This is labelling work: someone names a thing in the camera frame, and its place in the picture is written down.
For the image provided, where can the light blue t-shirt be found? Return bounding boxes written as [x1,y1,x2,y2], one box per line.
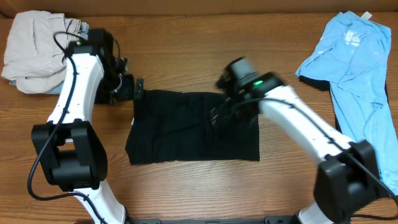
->
[295,11,397,193]

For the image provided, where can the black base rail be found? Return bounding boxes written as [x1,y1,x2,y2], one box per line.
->
[131,215,298,224]

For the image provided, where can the black t-shirt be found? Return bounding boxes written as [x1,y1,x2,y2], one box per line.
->
[125,90,260,165]

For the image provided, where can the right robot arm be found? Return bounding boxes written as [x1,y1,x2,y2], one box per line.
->
[210,57,391,224]

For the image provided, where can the white folded garment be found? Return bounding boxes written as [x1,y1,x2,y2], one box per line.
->
[1,11,88,95]

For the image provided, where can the dark garment under blue shirt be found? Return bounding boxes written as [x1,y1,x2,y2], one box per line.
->
[298,76,330,91]

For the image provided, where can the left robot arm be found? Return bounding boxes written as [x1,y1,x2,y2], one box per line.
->
[27,29,135,223]

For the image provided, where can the light blue denim jeans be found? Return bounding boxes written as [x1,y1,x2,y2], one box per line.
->
[9,21,92,95]

